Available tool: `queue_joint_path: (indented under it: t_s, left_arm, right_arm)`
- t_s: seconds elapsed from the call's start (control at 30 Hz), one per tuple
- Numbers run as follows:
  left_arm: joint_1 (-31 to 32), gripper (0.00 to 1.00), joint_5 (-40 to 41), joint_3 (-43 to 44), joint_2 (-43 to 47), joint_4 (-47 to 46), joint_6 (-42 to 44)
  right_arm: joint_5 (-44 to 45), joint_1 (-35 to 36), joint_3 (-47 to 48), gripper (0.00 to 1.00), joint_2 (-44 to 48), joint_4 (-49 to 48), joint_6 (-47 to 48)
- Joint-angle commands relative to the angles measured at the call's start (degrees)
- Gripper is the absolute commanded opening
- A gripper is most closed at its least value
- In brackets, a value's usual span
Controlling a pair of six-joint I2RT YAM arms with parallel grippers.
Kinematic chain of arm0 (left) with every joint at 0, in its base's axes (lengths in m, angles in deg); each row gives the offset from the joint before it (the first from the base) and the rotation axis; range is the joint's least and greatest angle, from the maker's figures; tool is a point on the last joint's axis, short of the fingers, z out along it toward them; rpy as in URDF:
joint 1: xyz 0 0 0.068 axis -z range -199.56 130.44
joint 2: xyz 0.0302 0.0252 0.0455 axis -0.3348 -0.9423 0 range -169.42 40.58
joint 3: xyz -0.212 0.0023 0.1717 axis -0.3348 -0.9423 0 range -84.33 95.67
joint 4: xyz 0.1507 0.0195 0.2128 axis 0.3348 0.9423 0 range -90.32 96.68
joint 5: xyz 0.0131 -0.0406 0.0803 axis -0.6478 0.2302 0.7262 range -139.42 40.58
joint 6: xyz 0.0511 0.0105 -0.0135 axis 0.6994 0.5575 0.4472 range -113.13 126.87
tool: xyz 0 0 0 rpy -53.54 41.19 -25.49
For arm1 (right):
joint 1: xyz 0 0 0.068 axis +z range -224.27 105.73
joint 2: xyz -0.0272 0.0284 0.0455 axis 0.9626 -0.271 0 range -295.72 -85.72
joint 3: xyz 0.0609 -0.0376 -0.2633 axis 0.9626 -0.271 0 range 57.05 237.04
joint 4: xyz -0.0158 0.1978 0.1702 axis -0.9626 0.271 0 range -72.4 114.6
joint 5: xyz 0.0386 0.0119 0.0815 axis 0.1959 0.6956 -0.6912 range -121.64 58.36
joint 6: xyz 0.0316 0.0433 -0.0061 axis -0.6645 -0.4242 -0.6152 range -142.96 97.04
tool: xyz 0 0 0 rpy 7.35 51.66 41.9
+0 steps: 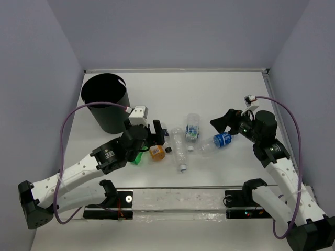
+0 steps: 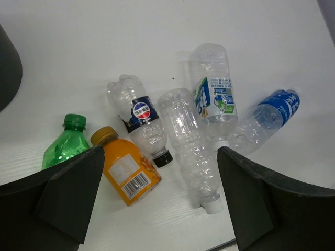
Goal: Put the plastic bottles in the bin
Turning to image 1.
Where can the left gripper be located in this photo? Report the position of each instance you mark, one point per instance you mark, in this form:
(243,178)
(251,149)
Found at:
(159,133)

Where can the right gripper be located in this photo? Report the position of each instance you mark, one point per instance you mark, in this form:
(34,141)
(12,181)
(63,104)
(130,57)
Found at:
(232,116)

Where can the orange plastic bottle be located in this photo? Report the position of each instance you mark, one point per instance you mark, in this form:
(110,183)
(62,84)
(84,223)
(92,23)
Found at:
(158,152)

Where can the blue label plastic bottle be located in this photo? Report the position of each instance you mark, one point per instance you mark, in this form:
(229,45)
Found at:
(214,144)

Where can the clear long plastic bottle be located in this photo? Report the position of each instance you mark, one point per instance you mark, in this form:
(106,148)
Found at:
(179,148)

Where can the green plastic bottle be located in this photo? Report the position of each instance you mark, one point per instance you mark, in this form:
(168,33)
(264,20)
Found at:
(138,159)

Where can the green white label bottle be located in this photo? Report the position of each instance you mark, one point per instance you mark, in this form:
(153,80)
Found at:
(192,131)

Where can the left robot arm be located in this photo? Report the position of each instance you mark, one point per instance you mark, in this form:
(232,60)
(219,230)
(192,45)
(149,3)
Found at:
(43,200)

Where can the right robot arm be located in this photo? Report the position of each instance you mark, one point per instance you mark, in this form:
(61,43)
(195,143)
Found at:
(308,226)

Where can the black cylindrical bin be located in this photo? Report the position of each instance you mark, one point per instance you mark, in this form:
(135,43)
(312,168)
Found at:
(107,87)

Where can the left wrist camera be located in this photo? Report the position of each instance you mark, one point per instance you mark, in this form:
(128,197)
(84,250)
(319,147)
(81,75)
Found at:
(139,116)

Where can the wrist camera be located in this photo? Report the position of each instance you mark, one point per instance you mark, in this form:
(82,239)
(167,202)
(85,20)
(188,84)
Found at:
(251,103)
(139,116)

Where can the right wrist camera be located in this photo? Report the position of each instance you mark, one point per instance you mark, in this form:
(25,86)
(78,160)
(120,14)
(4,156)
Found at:
(251,103)

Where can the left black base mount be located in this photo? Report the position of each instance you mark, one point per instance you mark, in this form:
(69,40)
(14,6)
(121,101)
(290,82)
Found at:
(120,209)

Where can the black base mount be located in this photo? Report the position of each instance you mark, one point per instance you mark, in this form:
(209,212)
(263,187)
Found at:
(120,209)
(238,207)

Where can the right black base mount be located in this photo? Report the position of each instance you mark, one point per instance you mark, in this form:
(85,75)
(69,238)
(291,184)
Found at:
(238,207)

